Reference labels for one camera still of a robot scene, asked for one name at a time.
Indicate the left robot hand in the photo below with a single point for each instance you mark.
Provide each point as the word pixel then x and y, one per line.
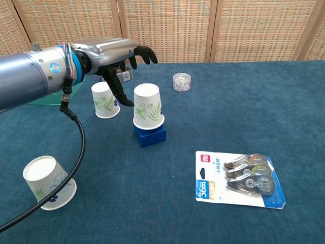
pixel 109 52

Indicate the white floral paper cup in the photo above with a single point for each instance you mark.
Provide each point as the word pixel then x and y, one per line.
pixel 40 175
pixel 147 101
pixel 101 101

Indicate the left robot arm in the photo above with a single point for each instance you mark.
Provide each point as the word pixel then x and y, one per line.
pixel 23 76

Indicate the small dark cardboard box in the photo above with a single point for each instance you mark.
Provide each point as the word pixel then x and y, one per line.
pixel 126 75

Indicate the teal speaker product box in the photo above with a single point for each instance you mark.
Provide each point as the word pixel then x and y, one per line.
pixel 76 92

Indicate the woven rattan folding screen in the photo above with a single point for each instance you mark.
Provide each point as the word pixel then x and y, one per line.
pixel 165 25

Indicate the clear round clip container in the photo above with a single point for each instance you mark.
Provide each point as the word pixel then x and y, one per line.
pixel 181 82

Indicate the blue building block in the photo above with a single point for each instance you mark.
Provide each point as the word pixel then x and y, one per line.
pixel 149 138

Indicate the blue felt table cloth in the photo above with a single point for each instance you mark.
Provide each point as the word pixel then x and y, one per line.
pixel 228 114

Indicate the correction tape blister pack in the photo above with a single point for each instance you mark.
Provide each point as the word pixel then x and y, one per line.
pixel 215 188

